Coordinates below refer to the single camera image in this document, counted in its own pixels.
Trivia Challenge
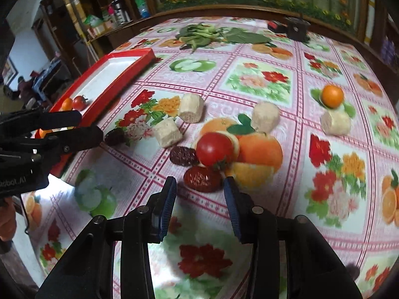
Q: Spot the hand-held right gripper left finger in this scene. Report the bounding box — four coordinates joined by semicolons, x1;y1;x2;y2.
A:
36;176;178;299

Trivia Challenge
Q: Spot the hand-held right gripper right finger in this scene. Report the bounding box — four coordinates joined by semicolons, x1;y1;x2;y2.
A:
223;176;365;299

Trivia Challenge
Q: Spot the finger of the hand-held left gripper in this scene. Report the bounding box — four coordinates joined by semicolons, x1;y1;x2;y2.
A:
32;126;103;162
0;109;82;134

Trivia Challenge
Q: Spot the red tomato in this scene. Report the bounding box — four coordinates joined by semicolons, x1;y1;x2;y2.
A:
196;132;235;167
72;95;89;111

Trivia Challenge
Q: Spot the red tray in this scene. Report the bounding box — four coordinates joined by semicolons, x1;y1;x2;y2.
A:
33;49;156;175

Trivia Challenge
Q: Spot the person's left hand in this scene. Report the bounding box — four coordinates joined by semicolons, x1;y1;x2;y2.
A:
0;204;17;243

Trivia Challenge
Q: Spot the beige cake piece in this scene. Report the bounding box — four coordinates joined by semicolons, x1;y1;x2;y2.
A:
178;93;204;123
153;118;183;148
252;101;280;133
320;109;352;136

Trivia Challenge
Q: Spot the beige cake piece centre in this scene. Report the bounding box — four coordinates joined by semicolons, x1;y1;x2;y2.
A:
252;101;280;133

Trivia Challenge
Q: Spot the beige cake piece upper left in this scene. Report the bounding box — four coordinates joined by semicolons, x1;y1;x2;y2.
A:
178;93;204;123

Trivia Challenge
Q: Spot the green plastic bag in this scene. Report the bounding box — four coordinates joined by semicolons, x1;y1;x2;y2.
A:
83;14;105;27

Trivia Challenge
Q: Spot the black and silver thermos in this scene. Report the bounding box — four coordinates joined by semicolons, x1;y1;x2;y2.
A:
112;0;129;25

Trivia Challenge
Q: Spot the beige cake piece far right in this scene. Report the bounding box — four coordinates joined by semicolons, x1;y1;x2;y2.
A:
320;109;352;136

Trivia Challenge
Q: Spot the clear plastic bottle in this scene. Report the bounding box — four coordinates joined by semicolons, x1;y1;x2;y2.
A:
134;0;150;18

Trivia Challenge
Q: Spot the bunch of leafy greens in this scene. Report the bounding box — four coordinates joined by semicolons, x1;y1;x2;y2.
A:
176;22;228;52

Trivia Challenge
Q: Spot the large green leaf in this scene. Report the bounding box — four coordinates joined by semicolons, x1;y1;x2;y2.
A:
224;28;276;46

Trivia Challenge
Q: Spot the red and black battery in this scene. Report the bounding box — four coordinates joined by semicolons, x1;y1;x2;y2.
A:
267;20;289;34

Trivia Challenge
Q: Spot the white paper roll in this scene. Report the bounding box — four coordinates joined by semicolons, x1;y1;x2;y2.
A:
365;0;375;46

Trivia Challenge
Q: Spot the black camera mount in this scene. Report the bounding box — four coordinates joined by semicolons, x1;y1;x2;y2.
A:
285;17;309;42

